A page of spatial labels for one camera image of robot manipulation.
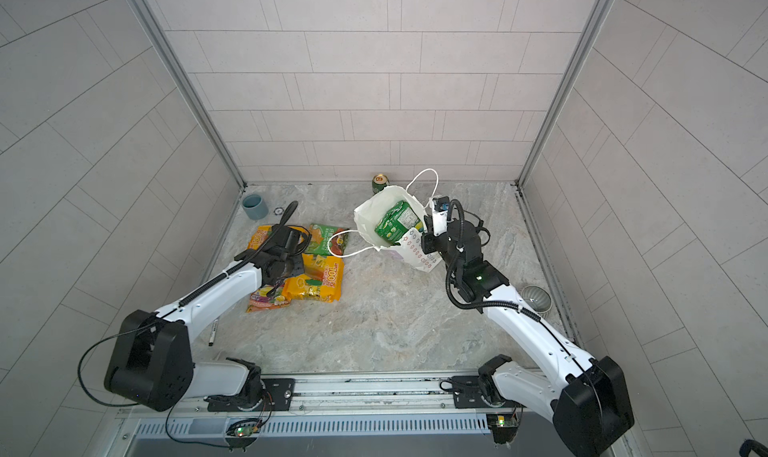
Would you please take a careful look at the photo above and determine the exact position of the orange snack pack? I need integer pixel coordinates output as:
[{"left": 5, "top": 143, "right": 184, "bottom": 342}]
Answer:
[{"left": 282, "top": 254, "right": 344, "bottom": 303}]

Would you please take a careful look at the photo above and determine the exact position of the white printed paper bag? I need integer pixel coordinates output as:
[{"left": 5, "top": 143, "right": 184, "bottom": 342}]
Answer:
[{"left": 326, "top": 168, "right": 439, "bottom": 273}]

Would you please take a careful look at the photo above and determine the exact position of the teal cup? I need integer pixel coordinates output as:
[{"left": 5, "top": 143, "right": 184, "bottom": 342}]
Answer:
[{"left": 241, "top": 194, "right": 269, "bottom": 221}]

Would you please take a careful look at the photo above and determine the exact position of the left circuit board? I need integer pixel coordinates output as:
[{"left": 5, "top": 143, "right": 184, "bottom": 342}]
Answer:
[{"left": 226, "top": 418, "right": 262, "bottom": 438}]

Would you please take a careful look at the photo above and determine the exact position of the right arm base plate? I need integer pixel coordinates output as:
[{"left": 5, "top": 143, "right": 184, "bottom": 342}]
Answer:
[{"left": 439, "top": 375, "right": 524, "bottom": 409}]

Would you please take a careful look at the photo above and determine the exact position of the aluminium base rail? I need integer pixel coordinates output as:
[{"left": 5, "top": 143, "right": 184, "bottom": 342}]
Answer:
[{"left": 177, "top": 374, "right": 456, "bottom": 424}]

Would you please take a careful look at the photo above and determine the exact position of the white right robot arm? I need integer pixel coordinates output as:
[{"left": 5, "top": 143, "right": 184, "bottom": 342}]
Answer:
[{"left": 421, "top": 217, "right": 635, "bottom": 456}]

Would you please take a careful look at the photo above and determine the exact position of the green snack bag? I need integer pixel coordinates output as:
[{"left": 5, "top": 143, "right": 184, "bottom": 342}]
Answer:
[{"left": 305, "top": 223, "right": 349, "bottom": 257}]

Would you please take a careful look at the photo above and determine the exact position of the aluminium corner frame post left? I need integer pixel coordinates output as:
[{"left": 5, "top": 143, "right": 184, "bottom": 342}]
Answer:
[{"left": 127, "top": 0, "right": 247, "bottom": 191}]

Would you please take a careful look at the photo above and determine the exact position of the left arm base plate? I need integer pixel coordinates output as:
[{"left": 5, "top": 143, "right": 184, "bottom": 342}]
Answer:
[{"left": 205, "top": 378, "right": 296, "bottom": 412}]

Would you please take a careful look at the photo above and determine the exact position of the aluminium corner frame post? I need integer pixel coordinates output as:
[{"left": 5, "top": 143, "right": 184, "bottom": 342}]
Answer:
[
  {"left": 127, "top": 0, "right": 247, "bottom": 191},
  {"left": 516, "top": 0, "right": 615, "bottom": 189}
]

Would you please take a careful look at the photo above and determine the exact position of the right circuit board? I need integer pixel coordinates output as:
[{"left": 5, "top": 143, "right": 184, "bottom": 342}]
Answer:
[{"left": 486, "top": 413, "right": 520, "bottom": 446}]

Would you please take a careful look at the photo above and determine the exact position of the purple Fox's fruit candy bag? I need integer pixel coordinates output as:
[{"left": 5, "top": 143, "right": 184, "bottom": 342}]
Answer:
[{"left": 246, "top": 285, "right": 291, "bottom": 313}]

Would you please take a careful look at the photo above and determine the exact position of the aluminium corner frame post right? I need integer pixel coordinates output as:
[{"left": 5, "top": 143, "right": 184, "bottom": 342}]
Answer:
[{"left": 516, "top": 0, "right": 615, "bottom": 189}]

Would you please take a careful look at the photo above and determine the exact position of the green beer can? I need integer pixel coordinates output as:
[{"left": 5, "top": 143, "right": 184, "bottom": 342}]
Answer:
[{"left": 371, "top": 174, "right": 389, "bottom": 194}]

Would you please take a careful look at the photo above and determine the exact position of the black white marker pen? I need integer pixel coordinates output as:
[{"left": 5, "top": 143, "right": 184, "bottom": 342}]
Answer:
[{"left": 208, "top": 318, "right": 219, "bottom": 347}]

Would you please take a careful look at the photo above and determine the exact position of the circuit board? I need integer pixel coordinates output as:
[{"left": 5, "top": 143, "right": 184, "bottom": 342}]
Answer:
[
  {"left": 226, "top": 418, "right": 262, "bottom": 438},
  {"left": 486, "top": 413, "right": 520, "bottom": 446}
]

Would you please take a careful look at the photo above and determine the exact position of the yellow mango snack bag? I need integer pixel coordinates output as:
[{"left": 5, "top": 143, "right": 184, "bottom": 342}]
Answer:
[{"left": 247, "top": 225, "right": 272, "bottom": 250}]

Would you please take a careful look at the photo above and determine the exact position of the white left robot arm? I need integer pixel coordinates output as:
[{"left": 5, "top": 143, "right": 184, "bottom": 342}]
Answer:
[{"left": 104, "top": 202, "right": 311, "bottom": 412}]

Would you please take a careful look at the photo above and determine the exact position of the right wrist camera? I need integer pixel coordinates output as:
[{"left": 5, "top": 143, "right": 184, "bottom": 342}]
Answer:
[{"left": 429, "top": 196, "right": 450, "bottom": 237}]

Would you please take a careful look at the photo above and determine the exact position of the green snack pack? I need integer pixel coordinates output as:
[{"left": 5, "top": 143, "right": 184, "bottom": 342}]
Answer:
[{"left": 374, "top": 200, "right": 423, "bottom": 245}]

